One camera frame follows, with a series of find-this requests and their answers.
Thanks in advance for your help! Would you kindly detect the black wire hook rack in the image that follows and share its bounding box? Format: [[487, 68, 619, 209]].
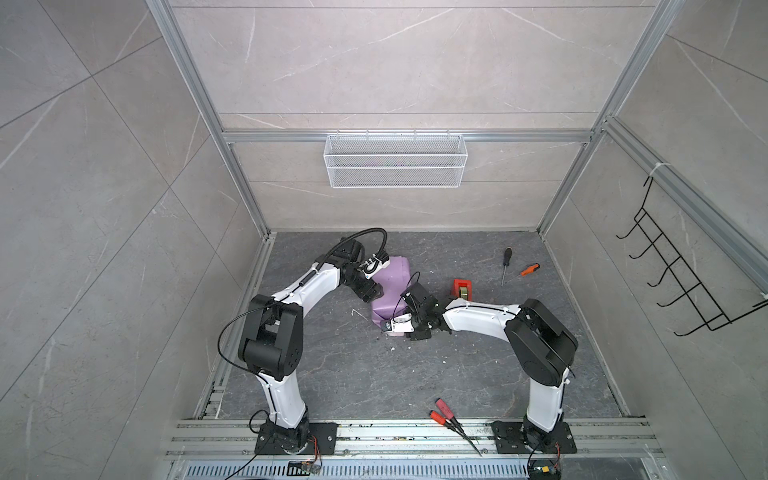
[[615, 176, 767, 338]]

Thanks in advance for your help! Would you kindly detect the red tape dispenser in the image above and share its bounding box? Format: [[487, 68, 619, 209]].
[[451, 279, 473, 301]]

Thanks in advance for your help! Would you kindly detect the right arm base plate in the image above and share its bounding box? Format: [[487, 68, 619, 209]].
[[490, 419, 578, 454]]

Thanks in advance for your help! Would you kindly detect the red handled screwdriver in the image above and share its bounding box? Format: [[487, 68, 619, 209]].
[[430, 410, 482, 455]]

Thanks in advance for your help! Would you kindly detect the black handled screwdriver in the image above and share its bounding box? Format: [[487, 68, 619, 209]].
[[500, 247, 513, 285]]

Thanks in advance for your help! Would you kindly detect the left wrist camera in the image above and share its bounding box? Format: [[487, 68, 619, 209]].
[[334, 238, 390, 278]]

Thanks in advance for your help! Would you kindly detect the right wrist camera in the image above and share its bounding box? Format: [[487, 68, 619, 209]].
[[382, 313, 414, 336]]

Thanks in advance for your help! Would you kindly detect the white wire mesh basket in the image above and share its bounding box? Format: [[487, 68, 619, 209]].
[[323, 133, 468, 189]]

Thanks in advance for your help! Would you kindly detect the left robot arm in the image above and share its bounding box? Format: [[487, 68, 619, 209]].
[[218, 261, 384, 453]]

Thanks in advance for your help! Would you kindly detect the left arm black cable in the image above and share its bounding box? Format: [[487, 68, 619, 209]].
[[215, 227, 390, 376]]

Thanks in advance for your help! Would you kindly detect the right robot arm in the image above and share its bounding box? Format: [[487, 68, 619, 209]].
[[387, 285, 578, 453]]

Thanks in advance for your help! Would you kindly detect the aluminium mounting rail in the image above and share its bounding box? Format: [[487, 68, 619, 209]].
[[161, 418, 663, 460]]

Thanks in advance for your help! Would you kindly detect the orange handled screwdriver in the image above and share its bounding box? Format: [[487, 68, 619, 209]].
[[519, 263, 540, 277]]

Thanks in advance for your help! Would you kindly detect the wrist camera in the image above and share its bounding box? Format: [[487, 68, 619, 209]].
[[382, 313, 414, 336], [334, 238, 390, 278]]

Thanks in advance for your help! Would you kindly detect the pink wrapping paper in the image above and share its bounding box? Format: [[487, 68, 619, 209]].
[[371, 256, 411, 329]]

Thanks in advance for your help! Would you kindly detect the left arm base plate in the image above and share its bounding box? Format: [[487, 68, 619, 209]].
[[256, 422, 339, 456]]

